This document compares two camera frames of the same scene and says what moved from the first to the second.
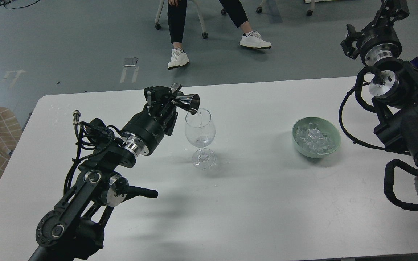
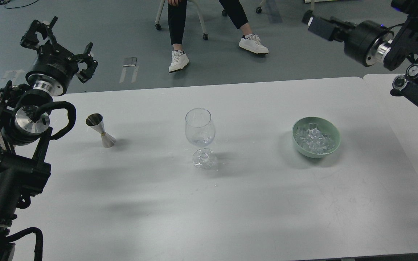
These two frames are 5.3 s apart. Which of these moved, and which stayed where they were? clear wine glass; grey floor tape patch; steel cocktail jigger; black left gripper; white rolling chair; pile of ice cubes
Moved: steel cocktail jigger; black left gripper
Stayed: pile of ice cubes; white rolling chair; clear wine glass; grey floor tape patch
